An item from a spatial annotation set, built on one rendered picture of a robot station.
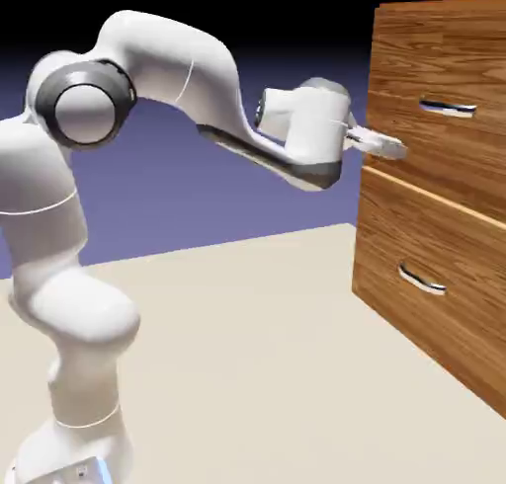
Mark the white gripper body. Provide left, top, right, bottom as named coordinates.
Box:
left=347, top=124, right=409, bottom=161

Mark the wooden cabinet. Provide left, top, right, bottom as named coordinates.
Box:
left=351, top=0, right=506, bottom=421

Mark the wooden drawer front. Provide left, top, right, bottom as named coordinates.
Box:
left=361, top=90, right=506, bottom=225
left=351, top=166, right=506, bottom=421

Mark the curved silver drawer handle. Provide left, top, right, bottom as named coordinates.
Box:
left=397, top=262, right=448, bottom=296
left=418, top=99, right=478, bottom=120

